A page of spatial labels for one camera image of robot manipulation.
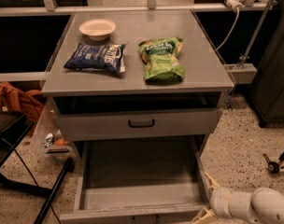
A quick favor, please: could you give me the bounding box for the green snack bag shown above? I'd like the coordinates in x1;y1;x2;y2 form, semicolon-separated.
138;36;185;83

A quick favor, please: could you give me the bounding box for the white power cable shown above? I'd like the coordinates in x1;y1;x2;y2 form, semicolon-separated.
214;7;241;52

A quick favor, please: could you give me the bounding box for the white paper bowl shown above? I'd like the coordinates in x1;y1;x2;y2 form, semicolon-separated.
79;19;116;41

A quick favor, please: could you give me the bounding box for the grey drawer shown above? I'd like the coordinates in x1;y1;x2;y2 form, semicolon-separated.
56;108;222;141
60;136;209;224

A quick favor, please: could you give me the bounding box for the clear plastic trash bin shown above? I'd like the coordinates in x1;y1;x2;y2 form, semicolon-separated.
31;104;70;154

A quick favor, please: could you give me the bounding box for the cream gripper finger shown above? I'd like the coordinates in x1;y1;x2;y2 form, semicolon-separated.
192;207;219;224
205;173;220;191

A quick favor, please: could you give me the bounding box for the black metal stand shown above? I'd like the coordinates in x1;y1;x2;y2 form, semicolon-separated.
0;110;75;224

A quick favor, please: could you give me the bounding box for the black caster wheel stand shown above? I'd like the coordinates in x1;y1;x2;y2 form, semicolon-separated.
263;151;284;174

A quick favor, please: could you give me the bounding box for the grey drawer cabinet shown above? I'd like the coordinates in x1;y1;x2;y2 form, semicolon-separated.
42;10;234;148

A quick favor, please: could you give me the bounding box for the metal clamp pole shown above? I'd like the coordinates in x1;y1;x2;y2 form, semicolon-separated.
224;0;274;85

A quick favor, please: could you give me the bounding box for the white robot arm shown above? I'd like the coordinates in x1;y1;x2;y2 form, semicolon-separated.
192;173;284;224

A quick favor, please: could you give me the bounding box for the dark grey cabinet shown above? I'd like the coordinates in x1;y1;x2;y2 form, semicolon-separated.
246;0;284;128

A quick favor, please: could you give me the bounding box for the orange cloth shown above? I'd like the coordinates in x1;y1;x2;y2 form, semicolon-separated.
0;82;46;123

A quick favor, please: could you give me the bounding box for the blue chip bag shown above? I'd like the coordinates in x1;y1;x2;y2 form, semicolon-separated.
64;43;125;74

